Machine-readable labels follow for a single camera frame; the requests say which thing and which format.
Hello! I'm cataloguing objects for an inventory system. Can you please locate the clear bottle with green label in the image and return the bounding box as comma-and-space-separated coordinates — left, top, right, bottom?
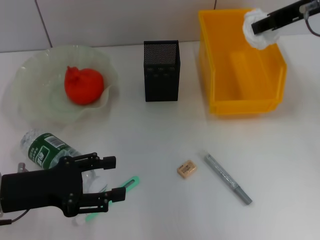
19, 128, 109, 195

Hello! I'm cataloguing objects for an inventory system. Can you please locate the gripper cable with plug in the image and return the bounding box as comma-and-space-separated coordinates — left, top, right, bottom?
0, 161, 30, 226
299, 1, 320, 38

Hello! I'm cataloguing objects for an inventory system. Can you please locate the left gripper cable with plug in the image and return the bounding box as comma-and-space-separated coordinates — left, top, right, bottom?
0, 161, 30, 226

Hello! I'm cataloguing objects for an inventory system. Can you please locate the red-orange toy orange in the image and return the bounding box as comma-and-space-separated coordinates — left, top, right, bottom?
64, 65, 105, 106

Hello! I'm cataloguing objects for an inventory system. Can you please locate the pale green glass fruit plate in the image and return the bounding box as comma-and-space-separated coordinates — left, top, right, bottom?
11, 44, 120, 127

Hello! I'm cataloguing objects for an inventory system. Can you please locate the black mesh pen holder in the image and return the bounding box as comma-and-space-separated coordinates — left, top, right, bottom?
143, 39, 181, 103

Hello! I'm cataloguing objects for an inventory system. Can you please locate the yellow plastic bin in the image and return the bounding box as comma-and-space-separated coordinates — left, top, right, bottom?
198, 8, 288, 116

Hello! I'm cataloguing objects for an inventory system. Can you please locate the beige eraser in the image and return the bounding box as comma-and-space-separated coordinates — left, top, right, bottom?
176, 159, 198, 180

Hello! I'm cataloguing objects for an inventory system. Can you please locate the right gripper cable with plug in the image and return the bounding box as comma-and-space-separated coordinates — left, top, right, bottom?
299, 1, 320, 38

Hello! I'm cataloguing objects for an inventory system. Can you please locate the green utility knife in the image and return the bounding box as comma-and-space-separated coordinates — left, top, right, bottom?
73, 175, 140, 225

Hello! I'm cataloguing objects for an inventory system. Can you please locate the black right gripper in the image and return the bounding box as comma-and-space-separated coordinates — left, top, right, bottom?
251, 0, 320, 36

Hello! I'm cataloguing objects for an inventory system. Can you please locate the white paper ball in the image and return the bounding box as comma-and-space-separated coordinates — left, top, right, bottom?
243, 8, 282, 51

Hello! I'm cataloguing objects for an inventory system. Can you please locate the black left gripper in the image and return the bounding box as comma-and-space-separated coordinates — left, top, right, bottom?
0, 151, 118, 218

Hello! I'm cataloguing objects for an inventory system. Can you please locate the grey marker pen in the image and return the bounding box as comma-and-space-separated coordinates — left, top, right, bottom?
201, 151, 253, 206

